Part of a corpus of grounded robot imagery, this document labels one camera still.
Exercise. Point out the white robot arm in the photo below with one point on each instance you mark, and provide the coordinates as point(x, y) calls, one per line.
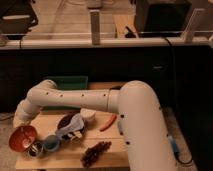
point(143, 125)

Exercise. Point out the red bowl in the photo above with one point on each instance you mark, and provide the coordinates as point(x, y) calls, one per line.
point(22, 138)

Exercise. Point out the orange carrot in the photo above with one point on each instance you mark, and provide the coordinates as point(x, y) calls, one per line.
point(108, 123)

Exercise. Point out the white cup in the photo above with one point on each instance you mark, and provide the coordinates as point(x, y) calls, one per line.
point(88, 115)

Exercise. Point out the green plastic tray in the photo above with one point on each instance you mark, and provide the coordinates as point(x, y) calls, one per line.
point(69, 82)

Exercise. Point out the blue grey cloth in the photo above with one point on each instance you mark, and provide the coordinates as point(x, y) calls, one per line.
point(71, 126)

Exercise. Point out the wooden table board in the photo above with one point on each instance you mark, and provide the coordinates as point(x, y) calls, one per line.
point(68, 156)

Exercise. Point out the bunch of dark grapes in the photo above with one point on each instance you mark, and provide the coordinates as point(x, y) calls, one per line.
point(92, 154)

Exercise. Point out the blue plastic cup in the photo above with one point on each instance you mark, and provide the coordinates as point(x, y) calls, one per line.
point(51, 143)

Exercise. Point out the blue tape roll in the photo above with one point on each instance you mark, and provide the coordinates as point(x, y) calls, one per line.
point(174, 145)

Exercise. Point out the small metal cup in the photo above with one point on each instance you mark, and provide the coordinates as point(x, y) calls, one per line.
point(36, 149)

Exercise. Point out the black chair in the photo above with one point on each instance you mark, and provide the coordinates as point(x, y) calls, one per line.
point(16, 18)

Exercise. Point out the black handled utensil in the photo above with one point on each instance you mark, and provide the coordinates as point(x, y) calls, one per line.
point(116, 87)

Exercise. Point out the grey metal post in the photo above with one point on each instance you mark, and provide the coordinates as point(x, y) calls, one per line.
point(95, 26)

